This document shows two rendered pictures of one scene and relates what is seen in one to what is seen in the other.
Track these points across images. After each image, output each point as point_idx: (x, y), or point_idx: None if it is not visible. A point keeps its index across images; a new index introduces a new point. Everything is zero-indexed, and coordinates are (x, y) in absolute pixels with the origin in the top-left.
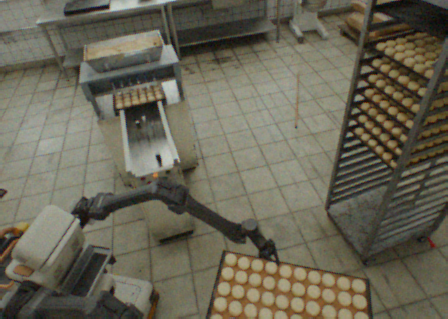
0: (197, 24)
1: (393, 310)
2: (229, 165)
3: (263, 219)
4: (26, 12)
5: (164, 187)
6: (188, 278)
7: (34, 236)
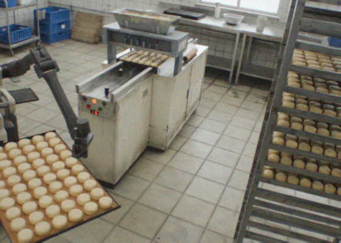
0: (272, 66)
1: None
2: (193, 167)
3: (176, 217)
4: (145, 7)
5: (41, 53)
6: None
7: None
